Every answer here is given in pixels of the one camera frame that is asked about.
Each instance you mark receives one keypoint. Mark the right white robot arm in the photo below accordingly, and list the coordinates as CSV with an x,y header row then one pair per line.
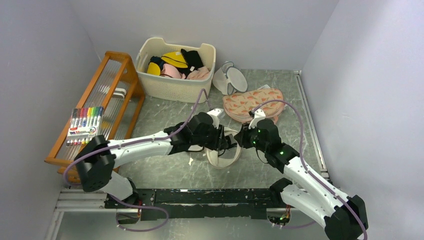
x,y
342,217

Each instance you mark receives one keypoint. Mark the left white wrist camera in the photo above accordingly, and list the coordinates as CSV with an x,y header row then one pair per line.
x,y
216,114

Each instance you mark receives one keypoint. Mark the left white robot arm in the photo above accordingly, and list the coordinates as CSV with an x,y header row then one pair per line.
x,y
97,161

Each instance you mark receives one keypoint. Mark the pink garment in basket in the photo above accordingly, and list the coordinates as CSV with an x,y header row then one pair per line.
x,y
170,71

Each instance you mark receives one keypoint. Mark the cream plastic laundry basket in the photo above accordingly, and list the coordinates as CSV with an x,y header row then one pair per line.
x,y
182,90

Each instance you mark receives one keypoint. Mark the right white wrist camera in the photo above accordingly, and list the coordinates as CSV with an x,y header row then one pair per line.
x,y
257,116

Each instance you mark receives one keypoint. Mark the white blue-trimmed mesh bag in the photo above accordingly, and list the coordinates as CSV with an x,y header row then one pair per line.
x,y
228,79

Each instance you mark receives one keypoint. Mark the pink floral laundry bag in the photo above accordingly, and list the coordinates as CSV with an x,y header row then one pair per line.
x,y
238,105

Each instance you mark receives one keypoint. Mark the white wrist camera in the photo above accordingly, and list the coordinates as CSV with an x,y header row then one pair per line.
x,y
216,114
257,116

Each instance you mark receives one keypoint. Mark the yellow garment in basket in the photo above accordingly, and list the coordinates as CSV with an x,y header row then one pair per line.
x,y
156,63

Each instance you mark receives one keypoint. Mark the black garment in basket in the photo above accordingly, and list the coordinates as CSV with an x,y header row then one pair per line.
x,y
193,59

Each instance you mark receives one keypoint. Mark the coloured marker pen pack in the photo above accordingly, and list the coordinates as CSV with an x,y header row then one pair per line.
x,y
85,123

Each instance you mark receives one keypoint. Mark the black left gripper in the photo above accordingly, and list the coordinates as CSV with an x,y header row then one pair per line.
x,y
218,133

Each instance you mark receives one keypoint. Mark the black bra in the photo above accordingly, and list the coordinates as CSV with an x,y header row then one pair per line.
x,y
232,145

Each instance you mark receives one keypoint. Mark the wooden rack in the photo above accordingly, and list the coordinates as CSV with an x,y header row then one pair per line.
x,y
115,86

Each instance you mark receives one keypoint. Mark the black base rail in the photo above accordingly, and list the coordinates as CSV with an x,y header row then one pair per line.
x,y
206,203

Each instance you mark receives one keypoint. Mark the white mesh laundry bag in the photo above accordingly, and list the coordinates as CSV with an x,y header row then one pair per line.
x,y
222,158

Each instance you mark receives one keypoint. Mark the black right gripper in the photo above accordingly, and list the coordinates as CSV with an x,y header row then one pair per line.
x,y
242,137

